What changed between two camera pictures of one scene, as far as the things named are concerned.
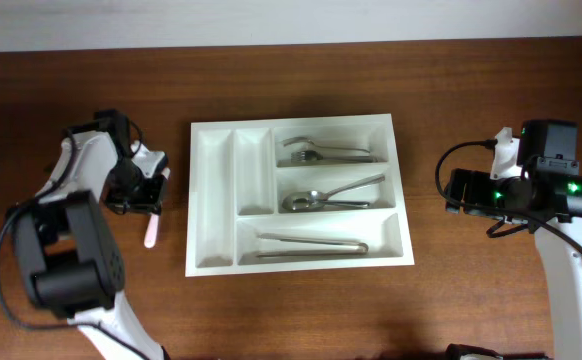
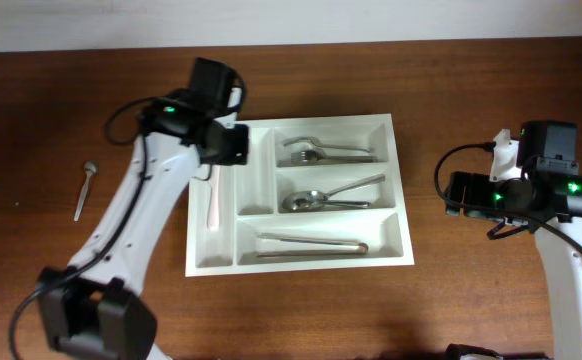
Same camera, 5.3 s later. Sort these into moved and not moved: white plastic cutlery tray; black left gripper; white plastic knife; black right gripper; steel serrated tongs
Moved: white plastic knife; black left gripper
Not moved: steel serrated tongs; white plastic cutlery tray; black right gripper
